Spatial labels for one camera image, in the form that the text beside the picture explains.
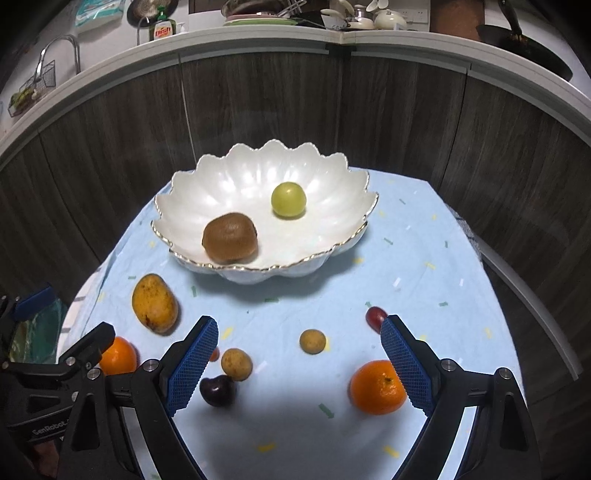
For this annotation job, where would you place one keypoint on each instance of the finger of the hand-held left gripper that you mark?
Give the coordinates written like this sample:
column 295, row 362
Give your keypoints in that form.
column 32, row 303
column 87, row 345

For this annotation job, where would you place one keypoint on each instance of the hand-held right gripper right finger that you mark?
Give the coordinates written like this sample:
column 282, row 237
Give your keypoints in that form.
column 406, row 369

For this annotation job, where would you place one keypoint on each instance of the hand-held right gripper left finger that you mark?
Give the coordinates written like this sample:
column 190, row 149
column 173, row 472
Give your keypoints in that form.
column 191, row 364

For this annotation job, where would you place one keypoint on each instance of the small red cherry tomato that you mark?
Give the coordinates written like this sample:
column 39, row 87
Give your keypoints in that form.
column 215, row 354

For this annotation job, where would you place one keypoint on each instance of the orange mandarin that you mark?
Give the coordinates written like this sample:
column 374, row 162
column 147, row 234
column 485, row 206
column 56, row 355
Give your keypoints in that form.
column 121, row 357
column 371, row 387

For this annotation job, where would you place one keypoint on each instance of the dark purple grape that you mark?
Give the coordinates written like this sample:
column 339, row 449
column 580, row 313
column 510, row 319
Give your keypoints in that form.
column 217, row 391

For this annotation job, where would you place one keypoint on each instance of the brown longan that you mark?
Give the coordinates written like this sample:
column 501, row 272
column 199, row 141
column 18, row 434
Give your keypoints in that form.
column 312, row 341
column 236, row 364

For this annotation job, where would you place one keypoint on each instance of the red grape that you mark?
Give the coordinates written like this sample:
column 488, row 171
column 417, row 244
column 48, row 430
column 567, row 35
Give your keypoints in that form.
column 375, row 317

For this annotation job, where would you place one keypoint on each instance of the white scalloped bowl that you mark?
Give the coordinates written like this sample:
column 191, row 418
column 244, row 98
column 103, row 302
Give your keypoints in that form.
column 240, row 194

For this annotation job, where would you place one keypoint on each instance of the green plastic bag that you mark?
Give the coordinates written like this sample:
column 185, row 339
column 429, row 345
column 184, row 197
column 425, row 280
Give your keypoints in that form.
column 39, row 334

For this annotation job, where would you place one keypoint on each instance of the brown potato on cloth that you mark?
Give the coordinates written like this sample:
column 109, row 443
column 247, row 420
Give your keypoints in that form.
column 154, row 302

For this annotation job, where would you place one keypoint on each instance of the light blue tablecloth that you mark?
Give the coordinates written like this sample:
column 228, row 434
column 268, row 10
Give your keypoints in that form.
column 323, row 295

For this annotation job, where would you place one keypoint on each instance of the brown kiwi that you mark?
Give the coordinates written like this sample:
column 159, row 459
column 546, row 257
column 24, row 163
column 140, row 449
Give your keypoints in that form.
column 229, row 238

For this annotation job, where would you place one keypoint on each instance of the green plum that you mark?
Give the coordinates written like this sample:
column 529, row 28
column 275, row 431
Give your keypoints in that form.
column 288, row 199

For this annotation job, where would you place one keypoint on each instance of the metal faucet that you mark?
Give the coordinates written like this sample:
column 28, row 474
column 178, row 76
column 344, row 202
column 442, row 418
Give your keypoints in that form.
column 77, row 60

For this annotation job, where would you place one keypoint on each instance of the dark wooden cabinet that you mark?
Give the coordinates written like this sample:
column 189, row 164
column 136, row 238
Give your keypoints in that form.
column 277, row 101

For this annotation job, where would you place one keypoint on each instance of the tissue pack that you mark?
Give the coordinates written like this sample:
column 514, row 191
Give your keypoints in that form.
column 99, row 14

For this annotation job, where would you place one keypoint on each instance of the green dish soap bottle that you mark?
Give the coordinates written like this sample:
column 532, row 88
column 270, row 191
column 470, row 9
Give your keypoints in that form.
column 162, row 27

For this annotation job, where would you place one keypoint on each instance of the white kitchen countertop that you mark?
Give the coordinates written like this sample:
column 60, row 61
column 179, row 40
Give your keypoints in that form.
column 258, row 39

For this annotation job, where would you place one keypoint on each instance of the black wok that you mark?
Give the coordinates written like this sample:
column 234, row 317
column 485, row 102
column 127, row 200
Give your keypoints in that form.
column 531, row 48

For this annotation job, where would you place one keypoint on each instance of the stack of plates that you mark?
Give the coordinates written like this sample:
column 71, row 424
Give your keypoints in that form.
column 258, row 21

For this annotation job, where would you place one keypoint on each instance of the small lidded pot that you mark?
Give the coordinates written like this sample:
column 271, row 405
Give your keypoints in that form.
column 359, row 19

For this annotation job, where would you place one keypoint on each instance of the brown cutting board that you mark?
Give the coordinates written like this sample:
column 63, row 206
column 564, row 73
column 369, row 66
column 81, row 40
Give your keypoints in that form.
column 457, row 16

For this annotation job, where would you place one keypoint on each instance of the steel pot on plates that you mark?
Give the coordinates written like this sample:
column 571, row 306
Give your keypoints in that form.
column 254, row 7

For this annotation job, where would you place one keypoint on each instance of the white spoon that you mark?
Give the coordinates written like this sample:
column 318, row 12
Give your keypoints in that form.
column 371, row 5
column 383, row 3

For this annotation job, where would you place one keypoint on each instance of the white wall outlet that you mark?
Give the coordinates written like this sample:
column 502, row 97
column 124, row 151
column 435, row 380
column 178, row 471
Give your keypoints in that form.
column 416, row 16

